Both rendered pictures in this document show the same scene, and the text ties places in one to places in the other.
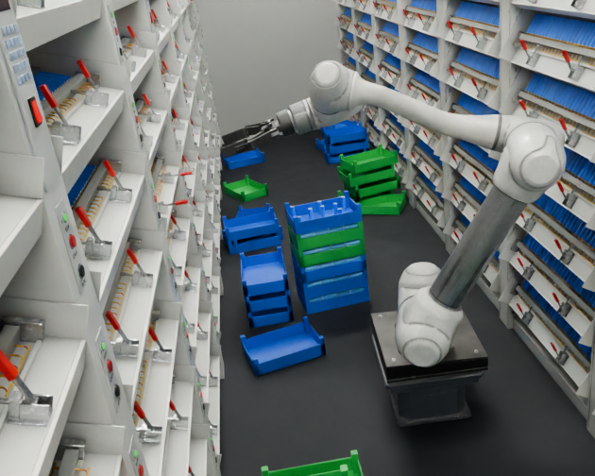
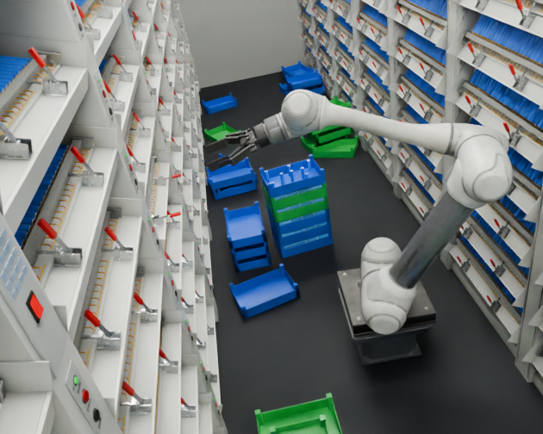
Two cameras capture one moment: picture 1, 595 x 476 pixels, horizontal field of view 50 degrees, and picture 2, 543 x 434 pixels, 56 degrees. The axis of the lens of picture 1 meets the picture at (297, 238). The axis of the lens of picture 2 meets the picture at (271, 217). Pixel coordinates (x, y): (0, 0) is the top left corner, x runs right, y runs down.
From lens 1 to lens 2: 0.38 m
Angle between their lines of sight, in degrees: 9
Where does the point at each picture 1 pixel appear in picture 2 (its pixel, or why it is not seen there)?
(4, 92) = (0, 316)
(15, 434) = not seen: outside the picture
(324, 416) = (302, 356)
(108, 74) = (100, 136)
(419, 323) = (382, 300)
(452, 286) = (409, 272)
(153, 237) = (154, 263)
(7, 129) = (9, 344)
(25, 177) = (32, 377)
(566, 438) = (498, 374)
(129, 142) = (126, 190)
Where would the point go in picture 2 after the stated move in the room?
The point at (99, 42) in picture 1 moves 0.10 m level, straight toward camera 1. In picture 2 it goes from (90, 108) to (91, 123)
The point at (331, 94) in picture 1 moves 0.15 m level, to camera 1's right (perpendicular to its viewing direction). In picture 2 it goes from (302, 122) to (355, 112)
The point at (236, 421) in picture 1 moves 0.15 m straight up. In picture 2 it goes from (231, 362) to (224, 339)
